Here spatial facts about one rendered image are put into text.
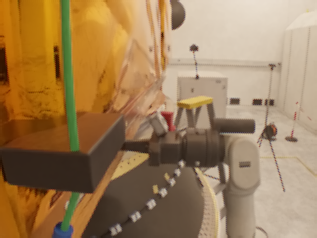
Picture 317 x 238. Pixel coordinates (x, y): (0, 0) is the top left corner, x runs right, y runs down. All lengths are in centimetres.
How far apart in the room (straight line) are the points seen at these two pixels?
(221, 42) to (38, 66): 834
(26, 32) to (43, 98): 5
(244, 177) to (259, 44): 839
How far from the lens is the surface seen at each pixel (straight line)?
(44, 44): 20
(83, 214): 34
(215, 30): 847
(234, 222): 58
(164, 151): 50
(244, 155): 50
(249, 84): 881
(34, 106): 20
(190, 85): 440
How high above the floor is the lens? 199
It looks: 16 degrees down
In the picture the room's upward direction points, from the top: straight up
